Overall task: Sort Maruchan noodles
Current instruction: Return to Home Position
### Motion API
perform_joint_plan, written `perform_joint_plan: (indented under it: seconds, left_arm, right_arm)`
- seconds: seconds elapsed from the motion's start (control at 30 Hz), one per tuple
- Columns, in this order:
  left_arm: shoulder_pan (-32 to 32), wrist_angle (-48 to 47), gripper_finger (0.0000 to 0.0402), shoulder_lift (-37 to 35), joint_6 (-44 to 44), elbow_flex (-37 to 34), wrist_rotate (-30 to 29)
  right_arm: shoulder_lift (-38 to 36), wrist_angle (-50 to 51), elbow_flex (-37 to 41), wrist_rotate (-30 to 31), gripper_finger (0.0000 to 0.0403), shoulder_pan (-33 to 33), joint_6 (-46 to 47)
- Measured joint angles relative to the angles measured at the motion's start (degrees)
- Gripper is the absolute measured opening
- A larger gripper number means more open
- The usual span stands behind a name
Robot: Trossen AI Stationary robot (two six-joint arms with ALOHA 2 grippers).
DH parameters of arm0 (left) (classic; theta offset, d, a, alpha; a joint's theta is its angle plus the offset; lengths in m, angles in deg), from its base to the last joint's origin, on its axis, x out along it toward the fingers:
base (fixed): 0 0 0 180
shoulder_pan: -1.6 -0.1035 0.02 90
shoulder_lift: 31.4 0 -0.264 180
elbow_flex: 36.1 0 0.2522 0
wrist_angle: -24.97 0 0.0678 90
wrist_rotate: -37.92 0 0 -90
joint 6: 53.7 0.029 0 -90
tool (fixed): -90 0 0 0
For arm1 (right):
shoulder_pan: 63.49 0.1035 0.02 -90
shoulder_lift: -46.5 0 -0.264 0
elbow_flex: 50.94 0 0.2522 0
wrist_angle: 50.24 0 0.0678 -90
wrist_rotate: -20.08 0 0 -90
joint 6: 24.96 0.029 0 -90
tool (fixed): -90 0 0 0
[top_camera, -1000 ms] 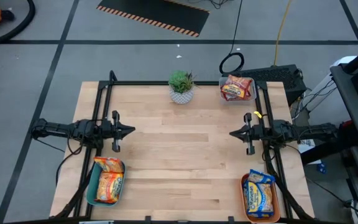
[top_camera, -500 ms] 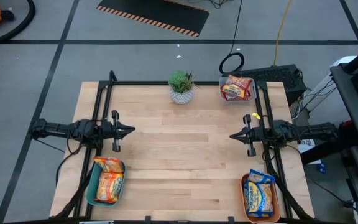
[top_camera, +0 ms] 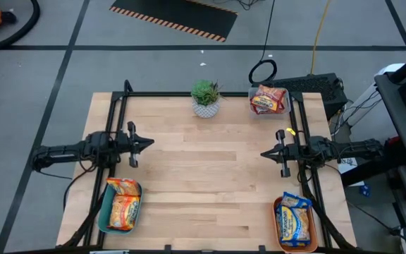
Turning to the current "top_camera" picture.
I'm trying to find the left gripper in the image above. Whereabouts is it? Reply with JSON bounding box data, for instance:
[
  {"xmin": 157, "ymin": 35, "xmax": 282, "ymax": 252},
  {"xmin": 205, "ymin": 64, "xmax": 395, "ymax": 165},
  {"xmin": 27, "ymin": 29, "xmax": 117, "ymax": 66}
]
[{"xmin": 116, "ymin": 121, "xmax": 155, "ymax": 169}]

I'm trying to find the teal plastic bin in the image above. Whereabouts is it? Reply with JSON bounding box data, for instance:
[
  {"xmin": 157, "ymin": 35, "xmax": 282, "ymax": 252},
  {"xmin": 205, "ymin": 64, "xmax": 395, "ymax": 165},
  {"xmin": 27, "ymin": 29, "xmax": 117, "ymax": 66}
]
[{"xmin": 97, "ymin": 181, "xmax": 143, "ymax": 236}]

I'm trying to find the black striped floor mat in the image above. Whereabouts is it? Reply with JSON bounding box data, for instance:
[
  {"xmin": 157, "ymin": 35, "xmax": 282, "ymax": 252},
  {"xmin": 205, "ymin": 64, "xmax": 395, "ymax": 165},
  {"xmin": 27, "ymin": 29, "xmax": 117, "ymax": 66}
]
[{"xmin": 109, "ymin": 0, "xmax": 239, "ymax": 43}]

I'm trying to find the clear plastic bin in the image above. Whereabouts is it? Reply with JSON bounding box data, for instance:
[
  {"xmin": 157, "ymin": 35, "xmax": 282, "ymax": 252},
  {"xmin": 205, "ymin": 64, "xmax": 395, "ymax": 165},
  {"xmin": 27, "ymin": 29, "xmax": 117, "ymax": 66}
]
[{"xmin": 247, "ymin": 87, "xmax": 291, "ymax": 120}]

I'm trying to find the black vacuum hose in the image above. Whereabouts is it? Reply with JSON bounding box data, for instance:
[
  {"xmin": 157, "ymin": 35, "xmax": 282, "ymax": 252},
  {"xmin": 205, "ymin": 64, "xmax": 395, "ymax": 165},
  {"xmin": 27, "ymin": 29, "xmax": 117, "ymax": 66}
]
[{"xmin": 0, "ymin": 0, "xmax": 41, "ymax": 54}]

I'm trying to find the black floor power cable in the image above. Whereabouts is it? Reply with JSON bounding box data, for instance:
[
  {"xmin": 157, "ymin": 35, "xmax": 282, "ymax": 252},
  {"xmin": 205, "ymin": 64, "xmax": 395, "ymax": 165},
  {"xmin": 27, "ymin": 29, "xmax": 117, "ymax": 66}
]
[{"xmin": 347, "ymin": 200, "xmax": 406, "ymax": 253}]

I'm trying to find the white paper sheet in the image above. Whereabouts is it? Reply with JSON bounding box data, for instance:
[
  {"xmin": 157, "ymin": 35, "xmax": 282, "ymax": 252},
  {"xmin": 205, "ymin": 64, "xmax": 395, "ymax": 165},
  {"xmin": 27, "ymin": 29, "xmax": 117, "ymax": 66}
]
[{"xmin": 338, "ymin": 157, "xmax": 359, "ymax": 176}]

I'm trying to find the black coiled floor cable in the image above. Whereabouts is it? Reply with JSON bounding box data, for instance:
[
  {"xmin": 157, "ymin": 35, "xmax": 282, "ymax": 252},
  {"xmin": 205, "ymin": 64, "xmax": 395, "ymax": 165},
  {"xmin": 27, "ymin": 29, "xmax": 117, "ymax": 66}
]
[{"xmin": 247, "ymin": 0, "xmax": 278, "ymax": 85}]

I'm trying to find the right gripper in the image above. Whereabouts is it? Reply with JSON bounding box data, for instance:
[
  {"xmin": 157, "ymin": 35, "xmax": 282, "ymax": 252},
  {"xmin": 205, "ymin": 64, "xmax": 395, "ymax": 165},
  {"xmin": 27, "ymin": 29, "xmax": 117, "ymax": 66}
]
[{"xmin": 260, "ymin": 129, "xmax": 319, "ymax": 179}]

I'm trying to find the black computer case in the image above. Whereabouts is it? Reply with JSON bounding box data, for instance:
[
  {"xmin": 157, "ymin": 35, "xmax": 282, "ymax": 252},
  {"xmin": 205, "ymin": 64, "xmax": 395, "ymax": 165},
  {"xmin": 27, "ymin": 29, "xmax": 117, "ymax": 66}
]
[{"xmin": 251, "ymin": 73, "xmax": 349, "ymax": 120}]

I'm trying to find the yellow cable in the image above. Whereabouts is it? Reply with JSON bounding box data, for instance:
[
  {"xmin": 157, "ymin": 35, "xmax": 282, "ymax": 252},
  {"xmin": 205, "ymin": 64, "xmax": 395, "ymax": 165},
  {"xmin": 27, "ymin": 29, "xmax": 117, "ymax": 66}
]
[{"xmin": 310, "ymin": 0, "xmax": 332, "ymax": 75}]

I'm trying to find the orange chicken ramen pack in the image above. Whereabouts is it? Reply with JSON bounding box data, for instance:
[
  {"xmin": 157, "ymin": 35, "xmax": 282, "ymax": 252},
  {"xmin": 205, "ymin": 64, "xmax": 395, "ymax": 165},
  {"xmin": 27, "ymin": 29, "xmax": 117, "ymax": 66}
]
[
  {"xmin": 106, "ymin": 177, "xmax": 142, "ymax": 197},
  {"xmin": 107, "ymin": 193, "xmax": 141, "ymax": 232}
]

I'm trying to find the black aluminium table frame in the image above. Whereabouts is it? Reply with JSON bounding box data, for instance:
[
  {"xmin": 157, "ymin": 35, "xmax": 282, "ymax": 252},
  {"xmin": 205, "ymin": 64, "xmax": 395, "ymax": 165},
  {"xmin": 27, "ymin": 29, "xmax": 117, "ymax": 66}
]
[{"xmin": 58, "ymin": 79, "xmax": 357, "ymax": 254}]

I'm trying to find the orange plastic bin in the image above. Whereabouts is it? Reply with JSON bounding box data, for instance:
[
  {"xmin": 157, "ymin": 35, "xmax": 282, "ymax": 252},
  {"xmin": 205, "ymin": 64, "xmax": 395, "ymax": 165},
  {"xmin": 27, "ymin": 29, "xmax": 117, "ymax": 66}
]
[{"xmin": 272, "ymin": 195, "xmax": 319, "ymax": 253}]

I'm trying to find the blue soy sauce ramen pack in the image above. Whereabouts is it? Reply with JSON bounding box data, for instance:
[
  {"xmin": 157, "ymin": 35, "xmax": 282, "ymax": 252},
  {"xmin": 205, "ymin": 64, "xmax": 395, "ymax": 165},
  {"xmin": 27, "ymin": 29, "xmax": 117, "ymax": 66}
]
[
  {"xmin": 276, "ymin": 204, "xmax": 312, "ymax": 247},
  {"xmin": 280, "ymin": 191, "xmax": 313, "ymax": 210}
]

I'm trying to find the potted succulent patterned pot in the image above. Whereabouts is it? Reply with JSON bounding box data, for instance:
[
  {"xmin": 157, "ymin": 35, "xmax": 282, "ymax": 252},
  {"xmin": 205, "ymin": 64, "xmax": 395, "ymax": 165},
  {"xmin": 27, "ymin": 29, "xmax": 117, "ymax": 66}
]
[{"xmin": 190, "ymin": 79, "xmax": 222, "ymax": 119}]

